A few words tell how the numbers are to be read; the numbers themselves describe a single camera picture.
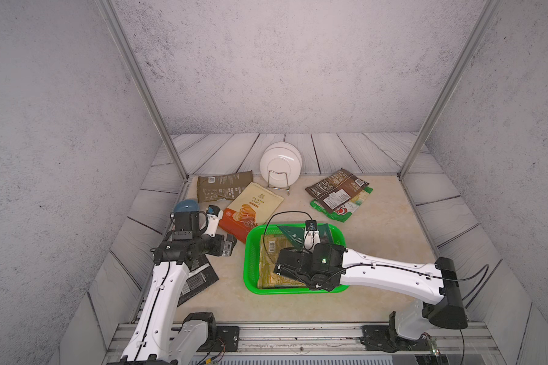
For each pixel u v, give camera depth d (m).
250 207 1.07
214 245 0.67
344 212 1.06
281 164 1.07
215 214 0.68
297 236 0.74
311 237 0.61
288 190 1.13
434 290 0.40
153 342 0.39
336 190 1.14
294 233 0.75
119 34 0.74
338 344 0.73
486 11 0.71
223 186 1.15
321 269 0.45
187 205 1.05
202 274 0.87
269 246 0.87
